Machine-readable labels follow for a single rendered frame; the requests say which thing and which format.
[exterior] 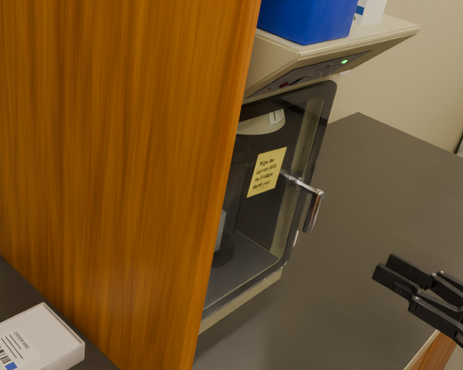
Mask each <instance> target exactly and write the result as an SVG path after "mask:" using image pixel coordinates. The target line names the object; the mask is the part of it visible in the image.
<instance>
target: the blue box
mask: <svg viewBox="0 0 463 370"><path fill-rule="evenodd" d="M357 4H358V0H262V1H261V5H260V9H259V17H258V21H257V25H256V27H257V28H258V29H261V30H264V31H266V32H269V33H271V34H274V35H277V36H279V37H283V38H284V39H287V40H290V41H292V42H294V43H297V44H300V45H302V46H306V45H310V44H314V43H321V42H326V41H330V40H336V39H340V38H344V37H347V36H348V35H349V33H350V30H351V25H352V22H353V17H354V15H355V12H356V7H357Z"/></svg>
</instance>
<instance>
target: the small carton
mask: <svg viewBox="0 0 463 370"><path fill-rule="evenodd" d="M386 3H387V0H358V4H357V7H356V12H355V15H354V17H353V22H352V23H354V24H356V25H359V26H365V25H373V24H380V23H381V18H382V15H383V13H384V8H385V6H386Z"/></svg>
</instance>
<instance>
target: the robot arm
mask: <svg viewBox="0 0 463 370"><path fill-rule="evenodd" d="M443 278H444V279H443ZM372 279H373V280H375V281H376V282H378V283H380V284H381V285H383V286H385V287H387V288H388V289H390V290H392V291H393V292H395V293H396V294H398V295H400V296H402V297H403V298H405V299H406V300H408V301H409V307H408V312H410V313H412V314H413V315H415V316H416V317H418V318H419V319H421V320H423V321H424V322H426V323H427V324H429V325H431V326H432V327H434V328H435V329H437V330H438V331H440V332H441V333H443V334H445V335H446V336H448V337H449V338H452V339H453V340H454V341H455V342H456V343H457V344H458V345H459V346H460V347H461V348H462V349H463V282H462V281H460V280H459V279H457V278H455V277H452V276H451V275H449V274H447V273H445V272H443V271H441V270H439V271H438V272H437V273H436V274H435V273H433V272H431V273H429V272H427V271H425V270H424V269H421V268H420V267H418V266H416V265H414V264H412V263H411V262H409V261H407V260H405V259H404V258H402V257H400V256H398V255H396V254H394V253H390V256H389V258H388V260H387V263H386V265H385V266H384V265H383V264H380V263H379V264H377V266H376V269H375V271H374V273H373V276H372ZM419 288H421V289H424V290H427V289H430V290H431V291H433V292H434V293H435V294H437V295H438V296H439V297H441V298H442V299H444V300H445V301H446V302H445V301H442V300H440V299H438V298H436V297H433V296H431V295H429V294H427V293H425V292H422V291H420V290H418V289H419ZM461 318H462V319H461ZM460 319H461V320H460Z"/></svg>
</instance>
